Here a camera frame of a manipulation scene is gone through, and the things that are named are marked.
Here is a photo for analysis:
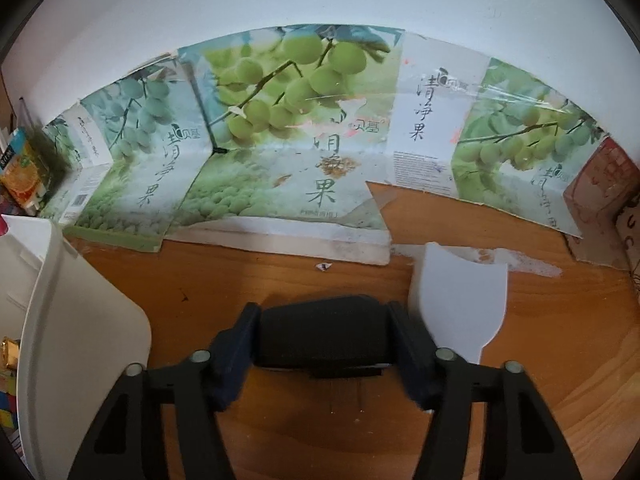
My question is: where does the white curved plastic piece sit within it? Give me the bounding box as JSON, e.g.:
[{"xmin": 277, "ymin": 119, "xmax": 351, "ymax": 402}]
[{"xmin": 407, "ymin": 242, "xmax": 509, "ymax": 365}]

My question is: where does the black rectangular case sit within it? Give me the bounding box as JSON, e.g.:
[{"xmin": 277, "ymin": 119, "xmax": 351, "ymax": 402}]
[{"xmin": 254, "ymin": 296, "xmax": 398, "ymax": 380}]

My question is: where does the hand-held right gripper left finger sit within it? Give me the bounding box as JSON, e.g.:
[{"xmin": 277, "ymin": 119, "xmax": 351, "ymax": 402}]
[{"xmin": 67, "ymin": 302, "xmax": 261, "ymax": 480}]

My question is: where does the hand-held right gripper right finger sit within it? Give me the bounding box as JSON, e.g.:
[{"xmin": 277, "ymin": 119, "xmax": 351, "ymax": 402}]
[{"xmin": 387, "ymin": 301, "xmax": 583, "ymax": 480}]

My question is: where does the white plastic bin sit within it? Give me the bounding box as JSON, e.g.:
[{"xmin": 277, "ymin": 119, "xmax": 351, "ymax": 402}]
[{"xmin": 0, "ymin": 214, "xmax": 152, "ymax": 478}]

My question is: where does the orange juice carton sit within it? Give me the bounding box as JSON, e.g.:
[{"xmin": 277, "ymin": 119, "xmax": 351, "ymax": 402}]
[{"xmin": 0, "ymin": 127, "xmax": 51, "ymax": 217}]

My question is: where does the printed fabric bag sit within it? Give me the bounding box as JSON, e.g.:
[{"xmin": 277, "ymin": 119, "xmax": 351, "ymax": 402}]
[{"xmin": 615, "ymin": 200, "xmax": 640, "ymax": 306}]

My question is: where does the multicoloured puzzle cube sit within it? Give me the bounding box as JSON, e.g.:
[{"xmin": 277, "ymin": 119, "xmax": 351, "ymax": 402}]
[{"xmin": 0, "ymin": 372, "xmax": 20, "ymax": 436}]

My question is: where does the grape print wall paper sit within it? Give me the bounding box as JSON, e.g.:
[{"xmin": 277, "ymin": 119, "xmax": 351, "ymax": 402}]
[{"xmin": 42, "ymin": 24, "xmax": 608, "ymax": 266}]

